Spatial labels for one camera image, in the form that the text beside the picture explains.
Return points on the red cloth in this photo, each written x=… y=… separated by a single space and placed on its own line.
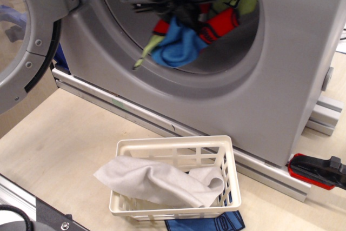
x=220 y=17

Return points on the light green cloth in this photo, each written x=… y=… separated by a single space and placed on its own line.
x=243 y=8

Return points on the white plastic laundry basket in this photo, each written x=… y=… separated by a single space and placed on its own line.
x=184 y=153

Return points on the grey toy washing machine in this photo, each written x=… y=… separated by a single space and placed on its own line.
x=258 y=84

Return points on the grey round machine door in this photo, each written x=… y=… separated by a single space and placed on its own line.
x=30 y=34

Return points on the white grey cloth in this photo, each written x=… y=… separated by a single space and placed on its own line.
x=161 y=183

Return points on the dark blue printed cloth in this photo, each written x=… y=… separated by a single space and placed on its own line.
x=226 y=221

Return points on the red black clamp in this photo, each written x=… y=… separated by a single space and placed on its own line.
x=326 y=174

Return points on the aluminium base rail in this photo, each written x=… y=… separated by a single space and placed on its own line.
x=258 y=169

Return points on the black mounting bracket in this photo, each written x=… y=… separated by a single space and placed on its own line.
x=53 y=218

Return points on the aluminium frame rail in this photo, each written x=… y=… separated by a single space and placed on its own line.
x=14 y=195

